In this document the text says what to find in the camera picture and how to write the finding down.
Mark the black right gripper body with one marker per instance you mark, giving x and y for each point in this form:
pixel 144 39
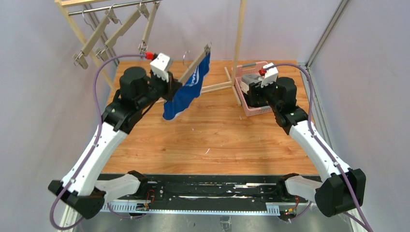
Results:
pixel 254 95

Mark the blue underwear white trim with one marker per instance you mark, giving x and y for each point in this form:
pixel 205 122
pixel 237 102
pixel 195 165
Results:
pixel 187 93

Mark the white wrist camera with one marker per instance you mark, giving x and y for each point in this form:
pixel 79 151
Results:
pixel 269 74
pixel 160 66

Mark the wooden clothes rack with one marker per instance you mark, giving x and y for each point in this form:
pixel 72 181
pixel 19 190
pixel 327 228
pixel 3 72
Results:
pixel 107 28

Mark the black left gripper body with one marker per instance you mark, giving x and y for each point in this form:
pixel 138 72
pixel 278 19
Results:
pixel 172 87

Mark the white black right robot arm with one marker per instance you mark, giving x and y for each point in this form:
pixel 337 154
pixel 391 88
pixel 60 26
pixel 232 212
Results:
pixel 317 153

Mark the grey beige underwear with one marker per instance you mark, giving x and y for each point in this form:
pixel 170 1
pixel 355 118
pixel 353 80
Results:
pixel 248 79

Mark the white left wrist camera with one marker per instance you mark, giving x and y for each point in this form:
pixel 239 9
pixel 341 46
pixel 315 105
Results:
pixel 160 66

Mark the pink perforated plastic basket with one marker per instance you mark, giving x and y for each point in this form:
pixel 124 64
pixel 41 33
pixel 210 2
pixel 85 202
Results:
pixel 241 70

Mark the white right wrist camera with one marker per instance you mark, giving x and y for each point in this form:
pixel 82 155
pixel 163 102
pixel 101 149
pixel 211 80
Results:
pixel 269 74

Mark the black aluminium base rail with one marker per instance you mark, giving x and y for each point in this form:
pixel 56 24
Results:
pixel 134 195

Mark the beige clip hanger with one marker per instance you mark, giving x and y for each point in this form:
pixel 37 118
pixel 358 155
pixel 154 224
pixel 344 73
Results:
pixel 80 59
pixel 192 67
pixel 150 21
pixel 110 43

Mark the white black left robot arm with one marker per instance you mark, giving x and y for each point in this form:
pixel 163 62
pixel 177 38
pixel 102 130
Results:
pixel 80 188

